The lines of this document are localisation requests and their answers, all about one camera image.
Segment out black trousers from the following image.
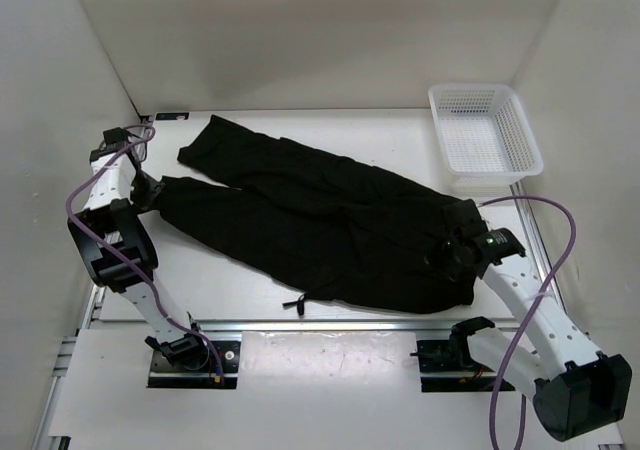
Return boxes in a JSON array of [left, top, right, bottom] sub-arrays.
[[155, 116, 476, 314]]

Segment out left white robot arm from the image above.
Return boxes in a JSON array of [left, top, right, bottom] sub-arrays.
[[65, 124, 211, 371]]

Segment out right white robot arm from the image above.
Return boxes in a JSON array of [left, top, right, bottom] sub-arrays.
[[429, 200, 632, 446]]

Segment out white plastic mesh basket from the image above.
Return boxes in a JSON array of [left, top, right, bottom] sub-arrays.
[[428, 83, 544, 192]]

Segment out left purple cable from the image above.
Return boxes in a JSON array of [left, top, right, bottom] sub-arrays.
[[65, 123, 224, 371]]

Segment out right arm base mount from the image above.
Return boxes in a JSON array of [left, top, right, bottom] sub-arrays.
[[411, 317, 495, 393]]

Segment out aluminium front rail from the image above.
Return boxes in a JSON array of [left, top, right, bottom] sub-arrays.
[[199, 317, 516, 335]]

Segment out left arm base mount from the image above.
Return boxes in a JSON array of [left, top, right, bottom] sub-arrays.
[[145, 335, 241, 390]]

